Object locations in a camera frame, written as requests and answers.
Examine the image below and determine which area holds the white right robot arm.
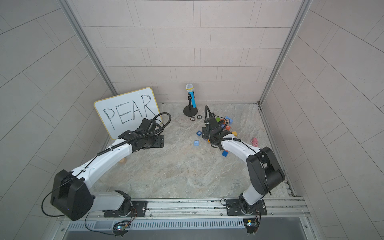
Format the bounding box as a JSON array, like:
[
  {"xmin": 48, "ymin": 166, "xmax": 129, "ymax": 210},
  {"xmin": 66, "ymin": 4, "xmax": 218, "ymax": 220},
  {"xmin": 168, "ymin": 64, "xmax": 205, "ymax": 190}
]
[{"xmin": 202, "ymin": 117, "xmax": 286, "ymax": 214}]

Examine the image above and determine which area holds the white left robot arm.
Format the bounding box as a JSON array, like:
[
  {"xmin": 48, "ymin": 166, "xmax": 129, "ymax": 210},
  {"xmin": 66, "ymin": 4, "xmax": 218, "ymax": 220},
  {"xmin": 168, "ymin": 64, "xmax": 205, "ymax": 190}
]
[{"xmin": 50, "ymin": 119, "xmax": 166, "ymax": 221}]

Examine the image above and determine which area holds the whiteboard with PEAR text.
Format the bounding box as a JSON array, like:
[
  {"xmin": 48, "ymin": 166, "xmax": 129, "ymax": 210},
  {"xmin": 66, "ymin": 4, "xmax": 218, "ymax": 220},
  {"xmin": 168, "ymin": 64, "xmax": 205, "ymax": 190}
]
[{"xmin": 94, "ymin": 88, "xmax": 160, "ymax": 140}]

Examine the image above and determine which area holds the light blue arch block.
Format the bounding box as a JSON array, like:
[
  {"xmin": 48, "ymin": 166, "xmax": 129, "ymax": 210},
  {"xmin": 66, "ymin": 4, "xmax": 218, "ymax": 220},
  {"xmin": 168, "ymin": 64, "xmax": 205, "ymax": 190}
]
[{"xmin": 225, "ymin": 117, "xmax": 233, "ymax": 125}]

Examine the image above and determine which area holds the black microphone stand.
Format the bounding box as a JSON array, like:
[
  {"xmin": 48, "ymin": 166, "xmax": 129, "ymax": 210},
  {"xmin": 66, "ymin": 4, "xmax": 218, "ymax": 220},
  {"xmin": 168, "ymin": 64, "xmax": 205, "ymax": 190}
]
[{"xmin": 183, "ymin": 96, "xmax": 198, "ymax": 117}]

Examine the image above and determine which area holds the pink toy figure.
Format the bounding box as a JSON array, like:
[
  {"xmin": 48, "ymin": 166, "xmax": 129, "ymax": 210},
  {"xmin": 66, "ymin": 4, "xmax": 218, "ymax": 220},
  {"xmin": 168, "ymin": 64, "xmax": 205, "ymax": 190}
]
[{"xmin": 252, "ymin": 138, "xmax": 259, "ymax": 147}]

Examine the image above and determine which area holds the blue toy microphone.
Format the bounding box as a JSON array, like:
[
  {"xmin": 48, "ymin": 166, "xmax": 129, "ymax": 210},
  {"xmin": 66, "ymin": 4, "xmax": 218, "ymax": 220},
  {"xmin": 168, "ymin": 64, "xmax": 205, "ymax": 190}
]
[{"xmin": 186, "ymin": 84, "xmax": 196, "ymax": 108}]

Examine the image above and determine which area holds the left circuit board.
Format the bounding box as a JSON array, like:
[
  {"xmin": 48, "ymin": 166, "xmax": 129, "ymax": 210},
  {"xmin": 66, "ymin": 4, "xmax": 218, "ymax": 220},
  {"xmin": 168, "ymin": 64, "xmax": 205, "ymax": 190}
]
[{"xmin": 113, "ymin": 221, "xmax": 130, "ymax": 236}]

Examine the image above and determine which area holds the circuit board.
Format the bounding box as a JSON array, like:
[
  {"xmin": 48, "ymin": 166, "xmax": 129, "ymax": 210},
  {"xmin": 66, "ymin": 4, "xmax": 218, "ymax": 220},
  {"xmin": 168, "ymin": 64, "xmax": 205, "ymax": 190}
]
[
  {"xmin": 113, "ymin": 221, "xmax": 130, "ymax": 236},
  {"xmin": 243, "ymin": 218, "xmax": 260, "ymax": 234}
]

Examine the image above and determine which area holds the right circuit board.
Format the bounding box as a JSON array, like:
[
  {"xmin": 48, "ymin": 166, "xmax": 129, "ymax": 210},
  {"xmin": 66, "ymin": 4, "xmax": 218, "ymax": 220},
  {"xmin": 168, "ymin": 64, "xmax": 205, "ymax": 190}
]
[{"xmin": 243, "ymin": 218, "xmax": 260, "ymax": 234}]

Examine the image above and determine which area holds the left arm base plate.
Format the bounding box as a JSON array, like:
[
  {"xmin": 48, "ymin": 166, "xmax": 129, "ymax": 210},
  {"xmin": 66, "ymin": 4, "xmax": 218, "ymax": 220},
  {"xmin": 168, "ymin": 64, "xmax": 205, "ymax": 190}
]
[{"xmin": 103, "ymin": 201, "xmax": 148, "ymax": 218}]

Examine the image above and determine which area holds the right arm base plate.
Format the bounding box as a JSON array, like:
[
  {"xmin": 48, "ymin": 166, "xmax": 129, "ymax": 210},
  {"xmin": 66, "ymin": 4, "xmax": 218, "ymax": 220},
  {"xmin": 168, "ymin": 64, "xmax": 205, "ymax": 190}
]
[{"xmin": 220, "ymin": 199, "xmax": 268, "ymax": 216}]

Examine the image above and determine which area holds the aluminium mounting rail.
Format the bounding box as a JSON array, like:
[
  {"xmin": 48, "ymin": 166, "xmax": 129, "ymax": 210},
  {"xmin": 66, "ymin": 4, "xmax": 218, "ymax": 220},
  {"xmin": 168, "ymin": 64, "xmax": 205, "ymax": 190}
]
[{"xmin": 56, "ymin": 196, "xmax": 310, "ymax": 221}]

